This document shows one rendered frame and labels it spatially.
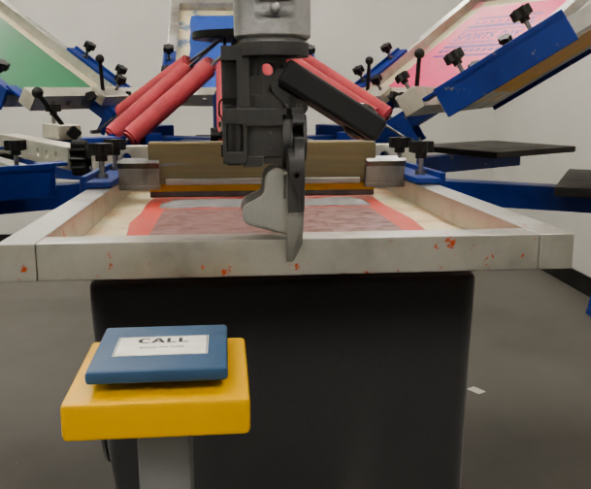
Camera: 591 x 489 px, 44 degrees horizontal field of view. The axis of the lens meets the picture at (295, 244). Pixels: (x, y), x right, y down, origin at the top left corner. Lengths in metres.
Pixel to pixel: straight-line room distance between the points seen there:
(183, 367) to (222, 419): 0.05
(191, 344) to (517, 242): 0.37
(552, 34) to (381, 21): 4.02
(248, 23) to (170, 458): 0.39
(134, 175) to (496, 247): 0.72
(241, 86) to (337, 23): 4.82
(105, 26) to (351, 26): 1.77
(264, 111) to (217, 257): 0.15
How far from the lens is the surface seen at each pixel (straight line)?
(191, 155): 1.30
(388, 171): 1.32
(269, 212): 0.70
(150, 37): 5.47
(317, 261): 0.73
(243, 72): 0.71
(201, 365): 0.53
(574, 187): 1.72
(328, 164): 1.31
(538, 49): 1.61
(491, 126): 5.81
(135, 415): 0.52
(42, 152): 1.81
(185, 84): 1.96
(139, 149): 1.54
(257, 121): 0.69
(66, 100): 2.34
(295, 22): 0.71
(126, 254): 0.73
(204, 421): 0.52
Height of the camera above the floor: 1.16
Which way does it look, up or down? 12 degrees down
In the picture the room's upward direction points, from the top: straight up
